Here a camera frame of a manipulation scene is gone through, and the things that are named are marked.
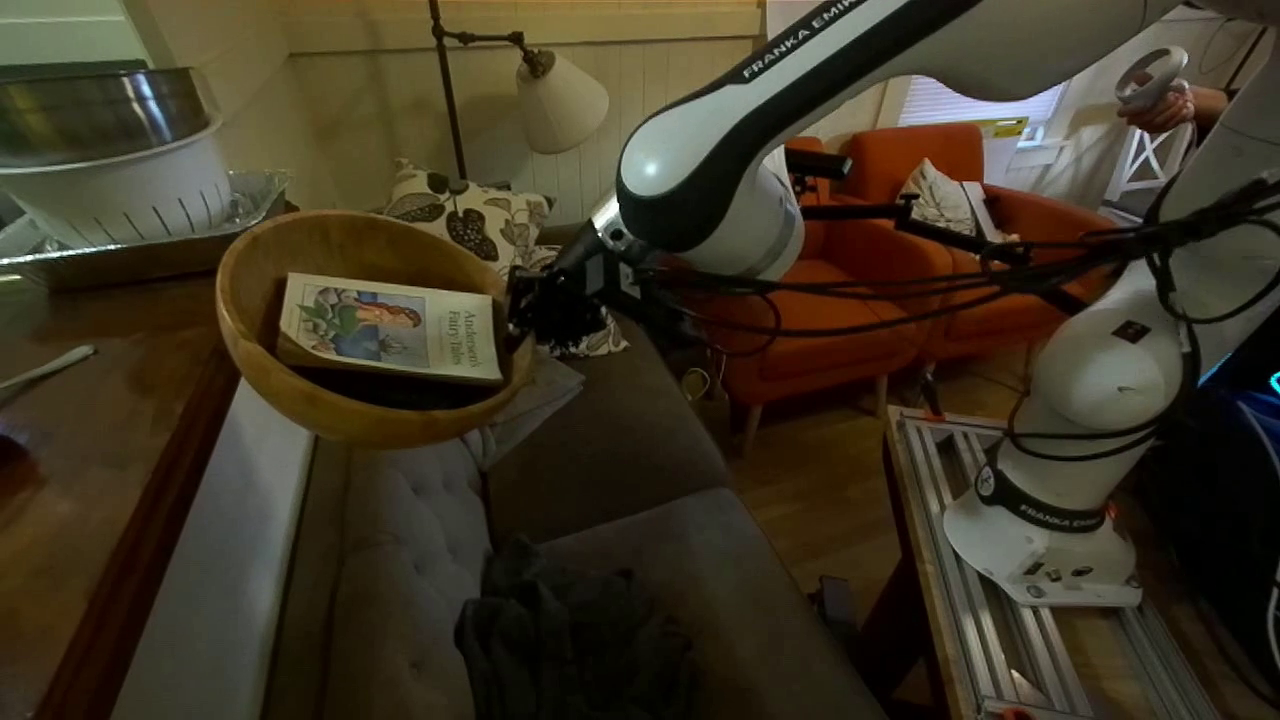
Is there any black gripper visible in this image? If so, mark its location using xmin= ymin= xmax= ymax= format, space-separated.
xmin=509 ymin=220 xmax=642 ymax=352

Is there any wooden bowl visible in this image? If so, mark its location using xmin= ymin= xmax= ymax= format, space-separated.
xmin=214 ymin=208 xmax=539 ymax=451

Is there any white handheld controller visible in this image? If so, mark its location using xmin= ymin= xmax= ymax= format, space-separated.
xmin=1114 ymin=43 xmax=1197 ymax=116

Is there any stainless steel bowl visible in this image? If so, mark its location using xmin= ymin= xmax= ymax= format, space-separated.
xmin=0 ymin=59 xmax=222 ymax=171

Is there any dark wooden shelf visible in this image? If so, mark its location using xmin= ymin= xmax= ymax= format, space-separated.
xmin=0 ymin=270 xmax=244 ymax=720

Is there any person hand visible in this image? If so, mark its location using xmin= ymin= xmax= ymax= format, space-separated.
xmin=1123 ymin=79 xmax=1235 ymax=136

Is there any light grey striped cloth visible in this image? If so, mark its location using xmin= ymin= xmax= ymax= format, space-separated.
xmin=465 ymin=352 xmax=591 ymax=470

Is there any floral patterned pillow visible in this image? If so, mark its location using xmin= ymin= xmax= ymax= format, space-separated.
xmin=385 ymin=157 xmax=633 ymax=361

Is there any Andersen fairy tales book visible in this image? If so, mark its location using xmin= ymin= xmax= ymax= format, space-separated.
xmin=271 ymin=268 xmax=509 ymax=387

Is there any floor lamp white shade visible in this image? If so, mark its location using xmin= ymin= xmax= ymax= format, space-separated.
xmin=423 ymin=0 xmax=615 ymax=182

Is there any brown tufted sofa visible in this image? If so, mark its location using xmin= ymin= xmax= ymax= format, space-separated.
xmin=257 ymin=312 xmax=893 ymax=720

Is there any black remote control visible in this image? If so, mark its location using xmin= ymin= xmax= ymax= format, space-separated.
xmin=296 ymin=361 xmax=503 ymax=411

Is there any dark grey crumpled cloth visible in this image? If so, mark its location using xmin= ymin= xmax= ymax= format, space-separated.
xmin=453 ymin=532 xmax=706 ymax=720

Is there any patterned armchair cushion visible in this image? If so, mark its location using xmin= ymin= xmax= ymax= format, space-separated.
xmin=896 ymin=157 xmax=1025 ymax=253

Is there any white slotted colander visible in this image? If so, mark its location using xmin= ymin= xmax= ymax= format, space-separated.
xmin=0 ymin=119 xmax=238 ymax=253

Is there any silver utensil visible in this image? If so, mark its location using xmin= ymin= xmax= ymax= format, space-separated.
xmin=0 ymin=338 xmax=100 ymax=403

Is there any black camera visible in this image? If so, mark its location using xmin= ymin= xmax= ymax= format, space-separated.
xmin=781 ymin=141 xmax=856 ymax=182

